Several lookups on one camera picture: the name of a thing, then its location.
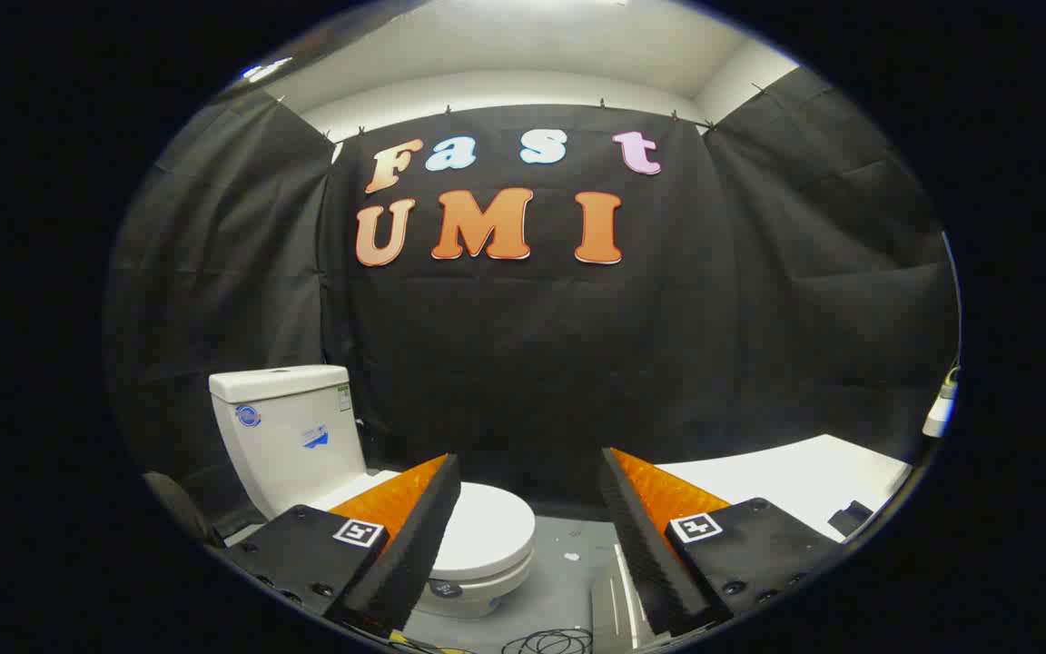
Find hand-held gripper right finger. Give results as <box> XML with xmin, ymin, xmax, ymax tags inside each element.
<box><xmin>597</xmin><ymin>447</ymin><xmax>844</xmax><ymax>637</ymax></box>

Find white toilet lid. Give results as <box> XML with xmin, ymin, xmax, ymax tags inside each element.
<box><xmin>312</xmin><ymin>470</ymin><xmax>538</xmax><ymax>582</ymax></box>

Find black backdrop cloth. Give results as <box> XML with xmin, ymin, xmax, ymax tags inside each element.
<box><xmin>105</xmin><ymin>68</ymin><xmax>962</xmax><ymax>539</ymax></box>

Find small white object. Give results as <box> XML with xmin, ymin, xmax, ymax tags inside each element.
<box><xmin>921</xmin><ymin>366</ymin><xmax>962</xmax><ymax>440</ymax></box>

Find white toilet seat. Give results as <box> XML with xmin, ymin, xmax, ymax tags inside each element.
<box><xmin>430</xmin><ymin>552</ymin><xmax>535</xmax><ymax>593</ymax></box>

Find black cable coil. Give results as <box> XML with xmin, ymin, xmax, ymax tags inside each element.
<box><xmin>500</xmin><ymin>627</ymin><xmax>595</xmax><ymax>654</ymax></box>

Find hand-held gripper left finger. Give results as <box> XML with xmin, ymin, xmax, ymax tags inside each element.
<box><xmin>231</xmin><ymin>452</ymin><xmax>462</xmax><ymax>637</ymax></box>

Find white toilet with tank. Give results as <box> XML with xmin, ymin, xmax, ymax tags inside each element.
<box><xmin>208</xmin><ymin>365</ymin><xmax>538</xmax><ymax>620</ymax></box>

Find small black flat item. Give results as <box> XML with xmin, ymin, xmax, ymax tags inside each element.
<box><xmin>827</xmin><ymin>500</ymin><xmax>875</xmax><ymax>539</ymax></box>

